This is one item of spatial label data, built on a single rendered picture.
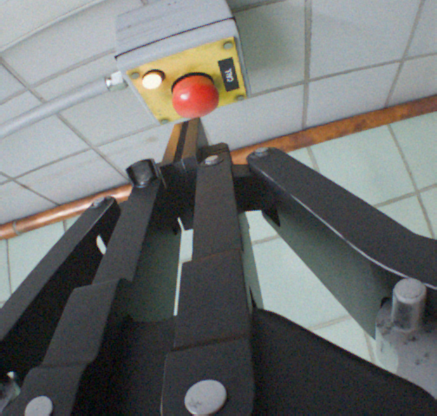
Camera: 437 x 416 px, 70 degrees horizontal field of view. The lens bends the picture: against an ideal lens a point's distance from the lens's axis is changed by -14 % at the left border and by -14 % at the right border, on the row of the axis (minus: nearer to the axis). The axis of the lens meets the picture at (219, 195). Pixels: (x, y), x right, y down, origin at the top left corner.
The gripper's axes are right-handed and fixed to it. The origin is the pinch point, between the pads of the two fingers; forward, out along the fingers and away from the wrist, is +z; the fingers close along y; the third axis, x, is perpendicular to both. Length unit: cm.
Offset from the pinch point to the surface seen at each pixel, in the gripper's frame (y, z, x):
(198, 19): 2.3, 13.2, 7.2
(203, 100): 0.7, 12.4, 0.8
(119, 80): -6.4, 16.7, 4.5
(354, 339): 11.2, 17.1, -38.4
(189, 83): 0.0, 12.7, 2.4
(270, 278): 1.4, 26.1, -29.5
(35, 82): -16.0, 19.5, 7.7
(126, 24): -3.7, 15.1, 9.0
